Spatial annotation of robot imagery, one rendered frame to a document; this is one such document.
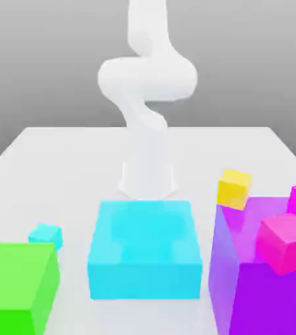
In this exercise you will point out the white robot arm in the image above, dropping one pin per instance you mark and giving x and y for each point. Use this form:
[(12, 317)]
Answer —
[(147, 78)]

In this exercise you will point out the small pink cube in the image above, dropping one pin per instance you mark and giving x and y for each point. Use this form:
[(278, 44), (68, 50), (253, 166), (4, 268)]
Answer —
[(286, 243)]

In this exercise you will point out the small yellow cube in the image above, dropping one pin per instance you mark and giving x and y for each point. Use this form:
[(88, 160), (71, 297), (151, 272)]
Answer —
[(233, 191)]

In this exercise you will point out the small cyan cube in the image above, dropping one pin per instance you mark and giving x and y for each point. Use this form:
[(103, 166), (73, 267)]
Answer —
[(45, 234)]

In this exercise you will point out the large cyan box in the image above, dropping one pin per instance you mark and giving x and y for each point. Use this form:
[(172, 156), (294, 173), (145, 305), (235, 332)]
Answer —
[(145, 251)]

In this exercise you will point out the large purple box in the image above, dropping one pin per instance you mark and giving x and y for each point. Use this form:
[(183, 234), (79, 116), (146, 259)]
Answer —
[(268, 301)]

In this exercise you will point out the large green box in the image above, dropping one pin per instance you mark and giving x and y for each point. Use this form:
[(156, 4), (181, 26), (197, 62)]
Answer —
[(9, 282)]

